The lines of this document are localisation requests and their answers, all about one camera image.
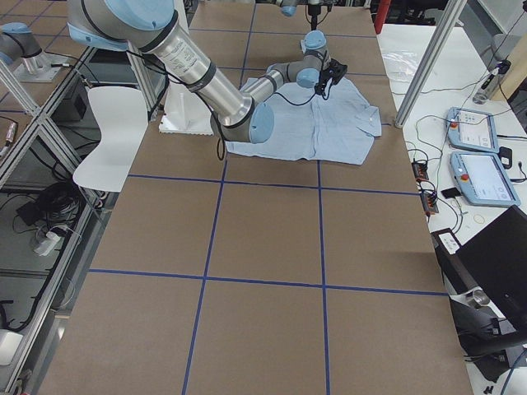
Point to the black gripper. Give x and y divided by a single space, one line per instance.
325 76

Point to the light blue button-up shirt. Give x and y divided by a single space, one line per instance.
342 128

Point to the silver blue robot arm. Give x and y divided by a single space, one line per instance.
313 8
154 28

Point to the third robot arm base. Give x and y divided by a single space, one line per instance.
19 44

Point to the clear plastic bag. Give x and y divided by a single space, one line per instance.
400 65

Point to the orange black electronics box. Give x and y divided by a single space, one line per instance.
420 171

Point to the upper blue teach pendant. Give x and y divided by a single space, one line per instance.
471 130

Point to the blue teach pendant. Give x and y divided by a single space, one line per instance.
482 179
471 130

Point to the lower blue teach pendant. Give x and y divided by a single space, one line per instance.
482 179

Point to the white plastic chair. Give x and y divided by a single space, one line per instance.
122 117

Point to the black laptop computer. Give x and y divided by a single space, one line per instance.
494 261

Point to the white power strip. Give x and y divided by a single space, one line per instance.
47 243

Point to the aluminium frame post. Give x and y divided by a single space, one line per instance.
438 40

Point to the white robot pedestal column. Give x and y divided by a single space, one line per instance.
184 112

